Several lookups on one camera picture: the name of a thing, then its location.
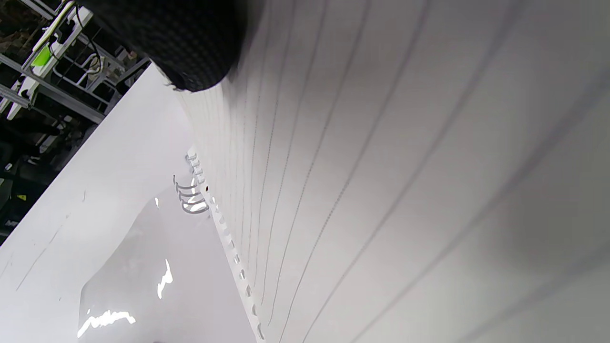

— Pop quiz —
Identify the person's right hand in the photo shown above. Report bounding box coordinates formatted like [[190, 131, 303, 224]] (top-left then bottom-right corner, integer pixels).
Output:
[[79, 0, 248, 93]]

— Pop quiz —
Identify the clear plastic ring binder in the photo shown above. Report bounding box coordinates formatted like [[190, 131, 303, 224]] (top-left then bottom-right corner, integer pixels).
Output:
[[76, 172, 260, 343]]

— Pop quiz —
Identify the lined loose-leaf paper stack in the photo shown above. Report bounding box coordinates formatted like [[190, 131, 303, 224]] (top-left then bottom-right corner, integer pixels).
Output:
[[176, 0, 610, 343]]

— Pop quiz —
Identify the green object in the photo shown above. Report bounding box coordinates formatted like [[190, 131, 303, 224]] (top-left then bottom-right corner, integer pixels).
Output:
[[31, 45, 53, 67]]

